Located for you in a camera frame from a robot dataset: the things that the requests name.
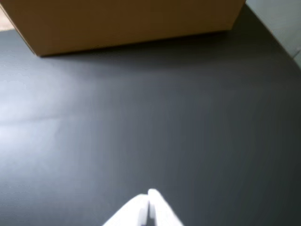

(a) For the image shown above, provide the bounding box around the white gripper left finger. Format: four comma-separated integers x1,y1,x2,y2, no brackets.
102,193,150,226

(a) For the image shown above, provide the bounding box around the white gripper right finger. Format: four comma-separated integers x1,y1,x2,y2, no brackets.
147,188,185,226

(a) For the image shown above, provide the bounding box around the brown cardboard box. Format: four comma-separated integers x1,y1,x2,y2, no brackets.
0,0,246,57

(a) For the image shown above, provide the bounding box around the dark grey table mat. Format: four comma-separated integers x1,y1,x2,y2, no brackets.
0,4,301,226

